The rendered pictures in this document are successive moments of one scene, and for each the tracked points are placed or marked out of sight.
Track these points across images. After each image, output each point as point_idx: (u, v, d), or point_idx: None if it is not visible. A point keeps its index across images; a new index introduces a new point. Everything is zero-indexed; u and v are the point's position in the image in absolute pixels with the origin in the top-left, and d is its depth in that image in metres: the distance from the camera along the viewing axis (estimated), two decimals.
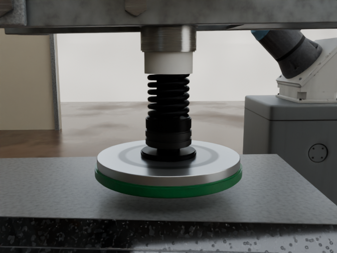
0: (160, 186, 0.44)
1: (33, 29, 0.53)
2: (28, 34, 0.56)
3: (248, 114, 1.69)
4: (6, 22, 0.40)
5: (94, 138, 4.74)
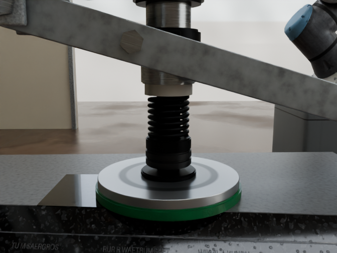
0: (231, 197, 0.49)
1: None
2: (28, 34, 0.56)
3: (280, 114, 1.70)
4: (6, 22, 0.40)
5: (111, 138, 4.78)
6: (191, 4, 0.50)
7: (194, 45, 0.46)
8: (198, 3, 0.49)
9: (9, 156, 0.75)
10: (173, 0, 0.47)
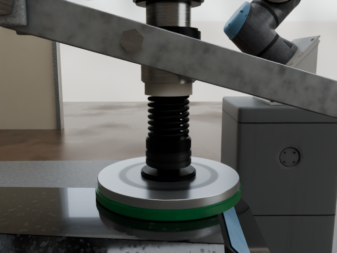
0: None
1: None
2: (28, 34, 0.56)
3: (224, 116, 1.63)
4: (6, 22, 0.40)
5: (94, 138, 4.74)
6: (191, 4, 0.50)
7: (194, 43, 0.46)
8: (198, 3, 0.49)
9: None
10: (173, 0, 0.47)
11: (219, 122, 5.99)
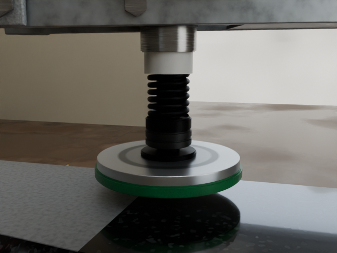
0: (218, 180, 0.46)
1: (33, 29, 0.53)
2: (28, 34, 0.56)
3: None
4: (6, 22, 0.40)
5: (214, 140, 4.65)
6: None
7: None
8: None
9: (80, 169, 0.66)
10: None
11: None
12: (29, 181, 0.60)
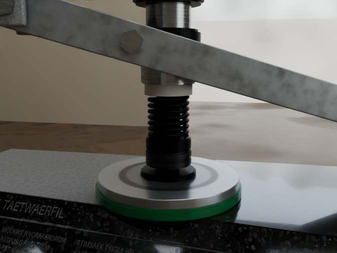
0: None
1: None
2: (28, 34, 0.56)
3: None
4: (6, 22, 0.40)
5: (203, 138, 4.76)
6: (191, 4, 0.50)
7: (194, 45, 0.46)
8: (198, 3, 0.49)
9: (140, 157, 0.74)
10: (173, 0, 0.47)
11: (331, 126, 5.59)
12: (102, 167, 0.67)
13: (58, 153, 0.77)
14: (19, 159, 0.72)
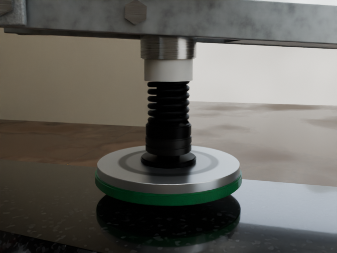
0: None
1: (32, 29, 0.53)
2: (28, 34, 0.56)
3: None
4: (6, 22, 0.40)
5: (213, 140, 4.65)
6: None
7: (198, 1, 0.45)
8: None
9: (84, 168, 0.67)
10: None
11: None
12: (34, 180, 0.60)
13: None
14: None
